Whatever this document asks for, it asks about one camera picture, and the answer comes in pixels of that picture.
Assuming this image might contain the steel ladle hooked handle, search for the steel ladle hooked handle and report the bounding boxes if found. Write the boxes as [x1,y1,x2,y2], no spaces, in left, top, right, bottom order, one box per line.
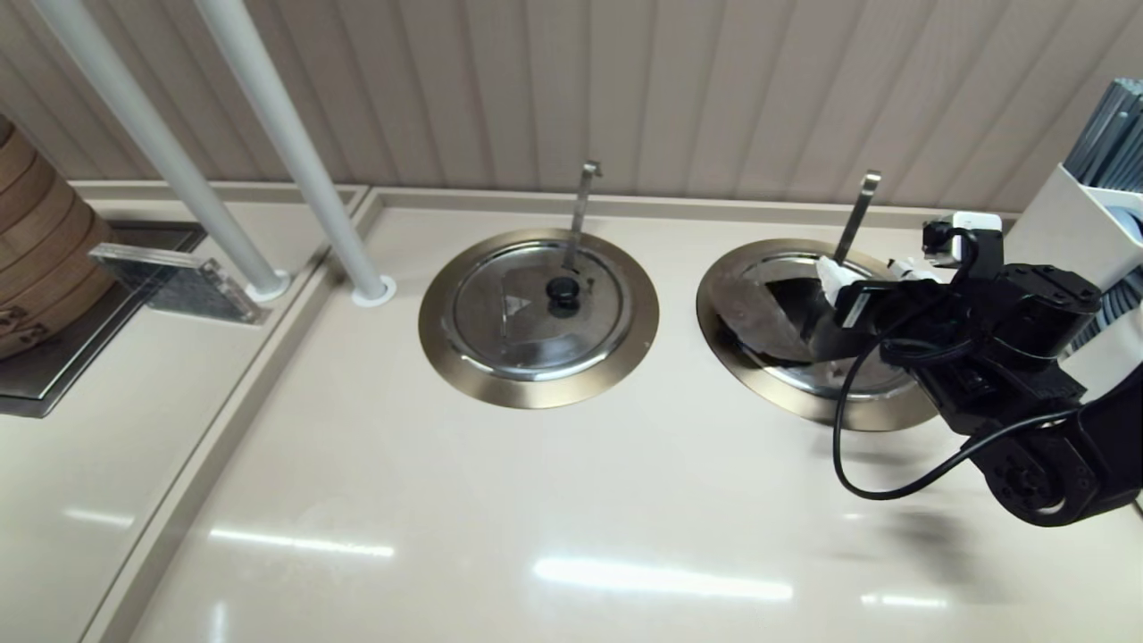
[563,161,602,273]

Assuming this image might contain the dark recessed steamer tray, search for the dark recessed steamer tray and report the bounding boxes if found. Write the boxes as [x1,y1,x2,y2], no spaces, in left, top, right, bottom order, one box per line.
[0,223,211,419]

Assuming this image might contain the thin white support pole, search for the thin white support pole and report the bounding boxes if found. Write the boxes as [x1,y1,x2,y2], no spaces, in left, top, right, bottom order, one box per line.
[34,0,293,303]

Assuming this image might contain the stacked bamboo steamer baskets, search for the stacked bamboo steamer baskets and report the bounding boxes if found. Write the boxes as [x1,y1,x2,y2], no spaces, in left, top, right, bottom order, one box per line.
[0,112,119,363]

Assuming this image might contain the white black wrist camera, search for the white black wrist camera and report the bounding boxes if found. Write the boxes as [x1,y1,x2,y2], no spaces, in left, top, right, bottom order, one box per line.
[922,212,1005,278]

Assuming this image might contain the clear acrylic sign block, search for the clear acrylic sign block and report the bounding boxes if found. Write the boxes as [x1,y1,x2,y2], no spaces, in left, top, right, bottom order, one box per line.
[89,244,269,326]

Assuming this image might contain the steel pot lid black knob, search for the steel pot lid black knob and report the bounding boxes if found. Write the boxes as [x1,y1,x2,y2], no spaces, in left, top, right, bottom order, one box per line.
[444,241,633,383]
[714,254,921,400]

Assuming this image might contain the black camera cable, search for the black camera cable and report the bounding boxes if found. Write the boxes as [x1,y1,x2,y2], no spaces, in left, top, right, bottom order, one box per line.
[832,228,1086,501]

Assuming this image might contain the white cutlery holder box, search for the white cutlery holder box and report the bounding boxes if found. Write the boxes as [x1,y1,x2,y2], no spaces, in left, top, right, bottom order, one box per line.
[1005,163,1143,296]

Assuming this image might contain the thick white support pole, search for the thick white support pole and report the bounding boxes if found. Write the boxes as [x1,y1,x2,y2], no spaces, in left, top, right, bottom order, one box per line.
[196,0,398,310]

